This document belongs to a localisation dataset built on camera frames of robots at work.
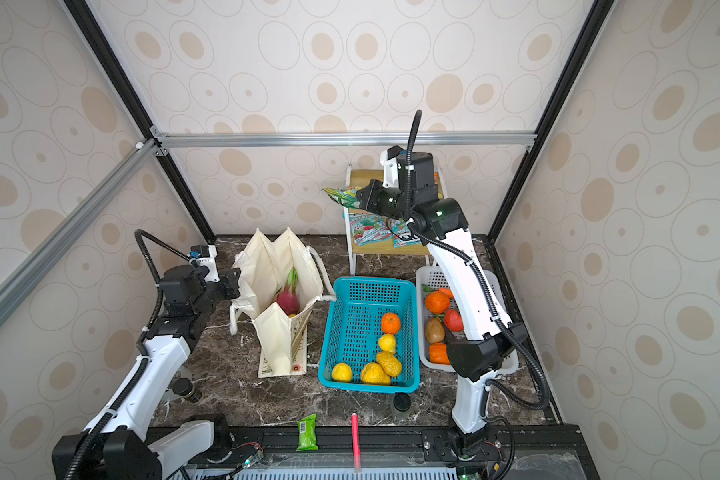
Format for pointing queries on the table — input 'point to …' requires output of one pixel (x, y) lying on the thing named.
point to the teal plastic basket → (358, 305)
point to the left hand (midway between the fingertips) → (246, 264)
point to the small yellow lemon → (387, 342)
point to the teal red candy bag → (369, 229)
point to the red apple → (454, 320)
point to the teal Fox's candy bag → (392, 229)
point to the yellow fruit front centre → (373, 374)
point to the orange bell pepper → (438, 353)
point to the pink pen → (356, 441)
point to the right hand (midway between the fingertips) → (355, 192)
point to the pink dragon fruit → (287, 298)
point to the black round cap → (401, 402)
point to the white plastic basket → (435, 294)
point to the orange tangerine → (391, 323)
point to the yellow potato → (434, 330)
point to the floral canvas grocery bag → (280, 281)
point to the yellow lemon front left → (342, 372)
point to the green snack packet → (307, 434)
